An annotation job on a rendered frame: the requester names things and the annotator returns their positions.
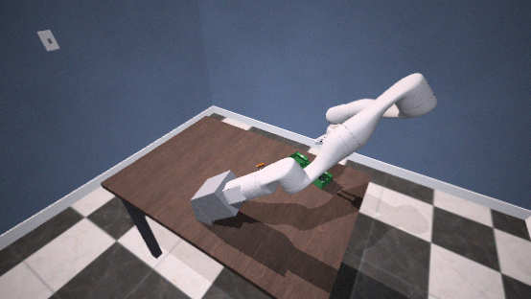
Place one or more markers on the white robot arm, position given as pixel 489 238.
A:
pixel 352 125

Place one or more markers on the green open-top bin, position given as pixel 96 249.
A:
pixel 303 161

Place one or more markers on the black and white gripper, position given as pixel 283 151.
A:
pixel 320 140

